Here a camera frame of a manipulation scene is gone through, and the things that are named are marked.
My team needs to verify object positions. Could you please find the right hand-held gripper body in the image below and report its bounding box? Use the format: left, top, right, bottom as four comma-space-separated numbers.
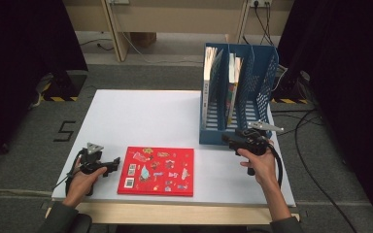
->
234, 119, 286, 157

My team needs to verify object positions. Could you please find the person's right hand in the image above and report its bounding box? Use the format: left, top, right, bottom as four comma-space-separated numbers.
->
238, 141, 280, 190

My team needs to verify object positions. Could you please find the brown cardboard box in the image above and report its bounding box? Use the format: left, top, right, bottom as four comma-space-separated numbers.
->
129, 32, 158, 50

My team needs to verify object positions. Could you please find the white wall socket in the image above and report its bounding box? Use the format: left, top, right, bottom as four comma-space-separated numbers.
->
250, 0, 273, 8

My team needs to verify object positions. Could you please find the black curtain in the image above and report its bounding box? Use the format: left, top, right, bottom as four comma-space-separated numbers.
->
0, 0, 90, 174
276, 0, 373, 227

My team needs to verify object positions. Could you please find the grey cable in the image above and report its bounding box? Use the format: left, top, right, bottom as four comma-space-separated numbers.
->
28, 73, 52, 111
271, 63, 288, 92

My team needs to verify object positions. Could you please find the black chair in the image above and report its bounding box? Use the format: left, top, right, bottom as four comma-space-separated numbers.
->
64, 213, 93, 233

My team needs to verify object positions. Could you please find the white picture book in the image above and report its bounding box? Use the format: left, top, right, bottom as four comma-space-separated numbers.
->
202, 46, 224, 129

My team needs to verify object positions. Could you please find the black stand base striped tape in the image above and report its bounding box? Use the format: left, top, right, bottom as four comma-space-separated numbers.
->
271, 69, 310, 105
40, 71, 88, 103

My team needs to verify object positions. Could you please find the red book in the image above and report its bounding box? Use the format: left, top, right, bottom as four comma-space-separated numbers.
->
117, 146, 195, 198

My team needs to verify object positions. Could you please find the light wooden desk frame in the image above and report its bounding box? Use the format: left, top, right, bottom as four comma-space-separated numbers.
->
62, 0, 295, 63

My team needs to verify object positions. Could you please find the blue file rack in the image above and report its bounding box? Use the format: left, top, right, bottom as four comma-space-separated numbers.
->
198, 42, 280, 146

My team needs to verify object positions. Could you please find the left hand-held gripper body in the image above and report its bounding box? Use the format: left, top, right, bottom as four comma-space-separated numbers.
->
75, 142, 110, 176

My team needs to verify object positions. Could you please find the dark blue book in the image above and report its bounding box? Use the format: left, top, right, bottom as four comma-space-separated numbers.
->
226, 52, 238, 128

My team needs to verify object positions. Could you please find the white floor cable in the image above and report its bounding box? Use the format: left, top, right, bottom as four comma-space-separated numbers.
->
120, 32, 205, 65

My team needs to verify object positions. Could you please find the black socket cable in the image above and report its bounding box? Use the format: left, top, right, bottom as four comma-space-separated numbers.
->
264, 2, 272, 45
254, 2, 275, 47

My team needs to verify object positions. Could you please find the person's left hand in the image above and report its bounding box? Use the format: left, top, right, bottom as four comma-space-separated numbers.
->
62, 161, 109, 209

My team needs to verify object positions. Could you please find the long black floor cable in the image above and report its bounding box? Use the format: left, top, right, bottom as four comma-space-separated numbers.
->
293, 109, 358, 233

